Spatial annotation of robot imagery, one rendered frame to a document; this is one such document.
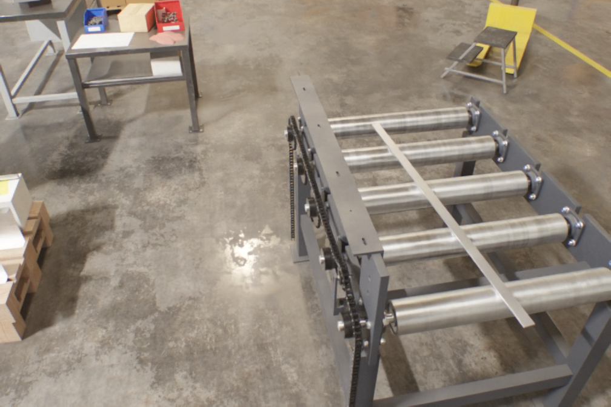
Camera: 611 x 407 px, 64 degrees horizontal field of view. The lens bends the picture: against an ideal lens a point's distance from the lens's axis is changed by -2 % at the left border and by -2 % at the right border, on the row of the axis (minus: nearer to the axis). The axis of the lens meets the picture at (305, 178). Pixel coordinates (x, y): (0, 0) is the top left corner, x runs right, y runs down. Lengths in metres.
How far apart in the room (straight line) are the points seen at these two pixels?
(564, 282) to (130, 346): 2.01
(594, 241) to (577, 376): 0.59
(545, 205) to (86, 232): 2.66
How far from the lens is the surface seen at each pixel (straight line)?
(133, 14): 4.32
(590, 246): 2.17
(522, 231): 2.04
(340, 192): 1.62
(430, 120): 2.65
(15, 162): 4.44
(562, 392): 2.52
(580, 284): 1.91
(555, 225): 2.11
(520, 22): 6.61
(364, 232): 1.48
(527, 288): 1.81
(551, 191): 2.31
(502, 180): 2.26
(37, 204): 3.36
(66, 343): 2.91
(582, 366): 2.35
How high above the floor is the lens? 2.16
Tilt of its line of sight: 36 degrees down
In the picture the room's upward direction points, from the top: straight up
